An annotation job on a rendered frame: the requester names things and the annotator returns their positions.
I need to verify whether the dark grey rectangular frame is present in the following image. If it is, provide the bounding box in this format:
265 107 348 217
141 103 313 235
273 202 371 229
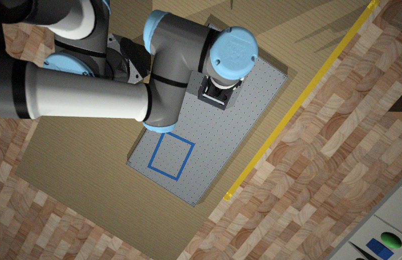
198 78 234 111

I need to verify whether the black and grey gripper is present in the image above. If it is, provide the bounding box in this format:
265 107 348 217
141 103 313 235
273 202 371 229
202 75 242 104

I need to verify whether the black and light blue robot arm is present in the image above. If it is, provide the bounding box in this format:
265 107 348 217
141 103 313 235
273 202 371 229
0 0 258 133

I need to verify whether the blue tape outline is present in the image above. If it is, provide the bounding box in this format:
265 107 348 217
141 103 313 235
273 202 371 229
147 132 195 181

